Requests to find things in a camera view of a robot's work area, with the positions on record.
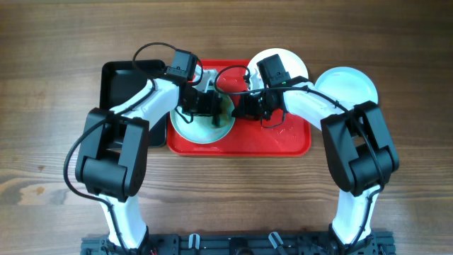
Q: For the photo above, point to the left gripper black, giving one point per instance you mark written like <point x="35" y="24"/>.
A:
<point x="212" y="106"/>

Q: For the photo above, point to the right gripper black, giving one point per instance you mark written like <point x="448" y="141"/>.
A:
<point x="246" y="110"/>

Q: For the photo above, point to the white plate top right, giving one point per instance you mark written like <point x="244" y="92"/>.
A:
<point x="291" y="62"/>

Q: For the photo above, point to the black plastic tray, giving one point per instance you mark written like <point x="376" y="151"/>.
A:
<point x="120" y="81"/>

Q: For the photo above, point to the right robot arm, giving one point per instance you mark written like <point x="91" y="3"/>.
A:
<point x="343" y="105"/>

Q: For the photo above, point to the light blue plate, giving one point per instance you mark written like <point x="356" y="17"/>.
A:
<point x="347" y="84"/>
<point x="200" y="130"/>

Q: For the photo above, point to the red plastic tray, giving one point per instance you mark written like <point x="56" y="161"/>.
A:
<point x="290" y="137"/>

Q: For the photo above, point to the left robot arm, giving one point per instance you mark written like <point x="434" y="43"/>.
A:
<point x="107" y="163"/>

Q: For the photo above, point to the green yellow sponge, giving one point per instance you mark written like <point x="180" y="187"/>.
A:
<point x="220" y="117"/>

